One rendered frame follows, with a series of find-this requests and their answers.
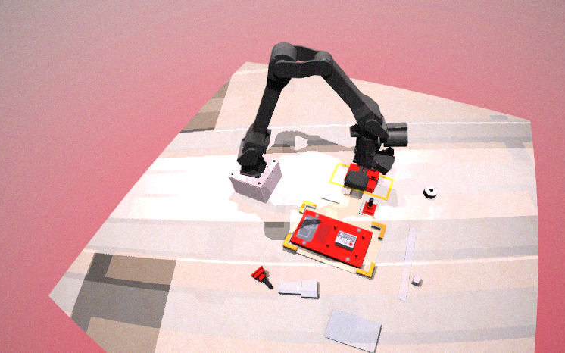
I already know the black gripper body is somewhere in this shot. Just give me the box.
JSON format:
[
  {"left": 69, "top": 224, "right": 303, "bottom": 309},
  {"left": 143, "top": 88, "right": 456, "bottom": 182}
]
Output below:
[{"left": 345, "top": 146, "right": 376, "bottom": 192}]

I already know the black toy tyre with white hub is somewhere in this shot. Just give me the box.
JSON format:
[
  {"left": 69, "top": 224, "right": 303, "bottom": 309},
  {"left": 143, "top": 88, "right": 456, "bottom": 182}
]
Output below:
[{"left": 423, "top": 185, "right": 438, "bottom": 199}]

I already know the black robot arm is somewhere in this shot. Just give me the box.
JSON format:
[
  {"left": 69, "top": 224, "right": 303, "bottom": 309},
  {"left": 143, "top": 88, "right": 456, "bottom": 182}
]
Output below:
[{"left": 236, "top": 42, "right": 408, "bottom": 178}]

